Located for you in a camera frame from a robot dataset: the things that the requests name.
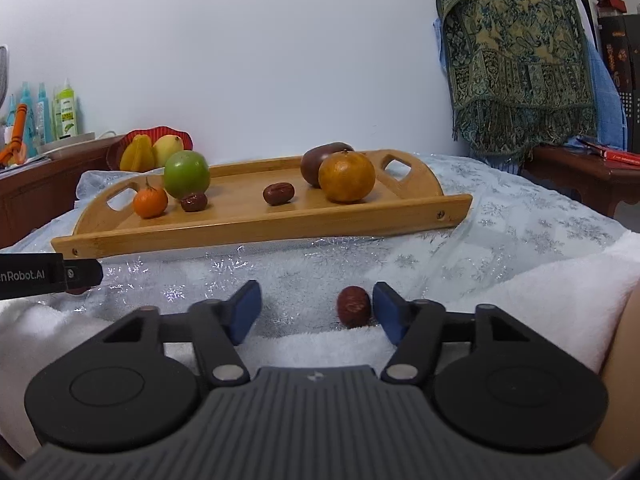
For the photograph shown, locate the red jujube date front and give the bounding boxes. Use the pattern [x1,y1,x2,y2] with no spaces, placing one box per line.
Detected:
[336,286,371,328]

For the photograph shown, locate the red jujube date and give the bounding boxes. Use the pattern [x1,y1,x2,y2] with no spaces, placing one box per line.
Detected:
[336,286,371,328]
[262,182,295,207]

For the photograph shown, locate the dark jujube date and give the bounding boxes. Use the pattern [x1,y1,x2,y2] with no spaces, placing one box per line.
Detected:
[180,193,208,212]

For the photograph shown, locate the small mandarin with stem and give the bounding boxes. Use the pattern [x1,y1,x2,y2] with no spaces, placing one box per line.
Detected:
[132,180,168,219]

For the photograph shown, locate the green apple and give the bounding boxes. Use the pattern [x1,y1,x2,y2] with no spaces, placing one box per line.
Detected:
[164,151,210,200]

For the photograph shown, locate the large brownish orange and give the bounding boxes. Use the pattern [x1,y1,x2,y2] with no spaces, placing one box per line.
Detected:
[318,151,376,204]

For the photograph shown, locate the dark purple plum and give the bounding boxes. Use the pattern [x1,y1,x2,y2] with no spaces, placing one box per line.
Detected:
[300,142,352,188]

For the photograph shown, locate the person's right forearm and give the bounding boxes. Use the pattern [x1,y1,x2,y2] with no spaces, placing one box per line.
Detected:
[592,286,640,468]

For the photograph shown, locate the wooden side cabinet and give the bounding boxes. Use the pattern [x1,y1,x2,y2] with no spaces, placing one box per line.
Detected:
[1,136,118,248]

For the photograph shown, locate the bamboo serving tray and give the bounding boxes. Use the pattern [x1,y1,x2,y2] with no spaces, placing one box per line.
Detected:
[51,150,472,259]

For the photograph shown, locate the teal bottle left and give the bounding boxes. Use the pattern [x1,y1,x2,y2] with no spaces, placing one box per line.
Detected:
[20,81,37,158]

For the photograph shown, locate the white tray on cabinet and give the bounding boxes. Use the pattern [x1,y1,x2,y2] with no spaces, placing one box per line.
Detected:
[37,132,96,158]

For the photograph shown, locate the red plastic fruit bowl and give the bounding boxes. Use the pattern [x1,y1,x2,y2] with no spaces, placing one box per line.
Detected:
[106,126,193,171]

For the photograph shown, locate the snowflake sheer tablecloth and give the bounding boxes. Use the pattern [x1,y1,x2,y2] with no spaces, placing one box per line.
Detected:
[1,155,624,338]

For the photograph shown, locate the yellow starfruit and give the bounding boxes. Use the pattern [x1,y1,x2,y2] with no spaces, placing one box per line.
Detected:
[119,134,155,172]

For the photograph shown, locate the yellow mango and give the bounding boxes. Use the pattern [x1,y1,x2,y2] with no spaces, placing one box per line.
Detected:
[152,134,184,168]

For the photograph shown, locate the electric fly swatter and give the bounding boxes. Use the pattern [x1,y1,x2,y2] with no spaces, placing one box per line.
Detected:
[0,44,9,107]

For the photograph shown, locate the dark wooden table right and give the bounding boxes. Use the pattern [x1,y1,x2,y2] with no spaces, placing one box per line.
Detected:
[520,146,639,218]

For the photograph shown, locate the blue cloth behind shawl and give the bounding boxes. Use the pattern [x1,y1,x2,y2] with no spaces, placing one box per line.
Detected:
[586,39,628,151]

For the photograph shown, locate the green patterned fringed shawl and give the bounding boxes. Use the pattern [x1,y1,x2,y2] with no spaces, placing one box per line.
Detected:
[436,0,597,159]

